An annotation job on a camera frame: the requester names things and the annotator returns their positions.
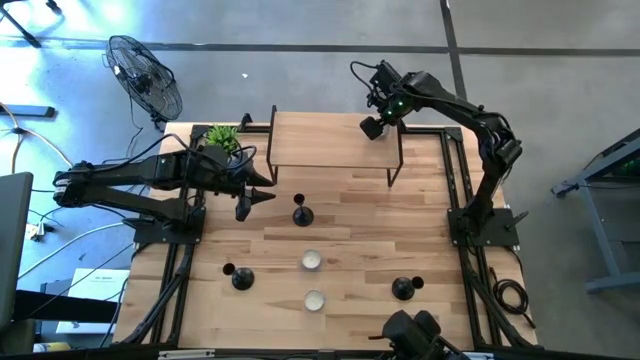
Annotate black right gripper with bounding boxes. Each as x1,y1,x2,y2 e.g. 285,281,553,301
358,60,417,142

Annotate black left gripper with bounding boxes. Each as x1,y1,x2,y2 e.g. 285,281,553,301
197,144,278,223

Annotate black metal candlestick holder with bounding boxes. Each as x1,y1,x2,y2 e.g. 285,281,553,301
390,275,426,302
221,261,256,292
291,193,316,228

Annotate green plant in white pot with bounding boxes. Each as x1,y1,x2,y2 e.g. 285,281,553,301
203,123,242,156

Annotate wooden shelf riser black legs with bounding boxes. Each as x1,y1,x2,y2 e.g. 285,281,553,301
266,104,405,189

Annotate black floor fan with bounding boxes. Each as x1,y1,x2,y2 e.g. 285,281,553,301
103,34,184,132

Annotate white paper sheet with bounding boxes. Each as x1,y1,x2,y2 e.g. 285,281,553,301
56,268,131,335

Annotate black bulky device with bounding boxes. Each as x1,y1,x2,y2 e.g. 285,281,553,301
368,308,454,360

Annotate white power strip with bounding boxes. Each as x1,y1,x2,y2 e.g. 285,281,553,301
24,222,49,242

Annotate black desk beam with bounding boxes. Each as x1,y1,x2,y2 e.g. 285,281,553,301
14,289,119,324

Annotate black floor bar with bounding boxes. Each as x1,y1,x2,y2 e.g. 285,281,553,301
0,104,57,119

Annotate dark grey panel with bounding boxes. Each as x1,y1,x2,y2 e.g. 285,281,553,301
0,172,34,332

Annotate yellow object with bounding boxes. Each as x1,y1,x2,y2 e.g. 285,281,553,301
32,341,72,354

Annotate grey metal side table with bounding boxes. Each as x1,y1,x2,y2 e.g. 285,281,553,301
551,127,640,295

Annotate black stand legs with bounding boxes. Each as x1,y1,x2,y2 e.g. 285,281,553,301
0,0,65,50

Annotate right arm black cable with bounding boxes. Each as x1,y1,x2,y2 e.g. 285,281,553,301
348,60,377,96

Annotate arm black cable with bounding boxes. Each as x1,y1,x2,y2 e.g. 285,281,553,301
87,132,259,174
348,60,377,96

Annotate black aluminium table frame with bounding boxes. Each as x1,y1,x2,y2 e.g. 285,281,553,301
112,112,539,360

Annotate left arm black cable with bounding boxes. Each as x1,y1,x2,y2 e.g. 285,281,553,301
87,132,259,174

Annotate black fan power cable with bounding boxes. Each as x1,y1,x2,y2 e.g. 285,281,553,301
126,94,147,159

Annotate white floor cable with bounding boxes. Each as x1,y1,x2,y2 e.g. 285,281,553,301
17,222,126,280

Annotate tan floor cable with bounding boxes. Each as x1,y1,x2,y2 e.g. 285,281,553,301
0,101,75,169

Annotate coiled black cable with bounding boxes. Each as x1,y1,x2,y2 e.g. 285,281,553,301
492,267,536,329

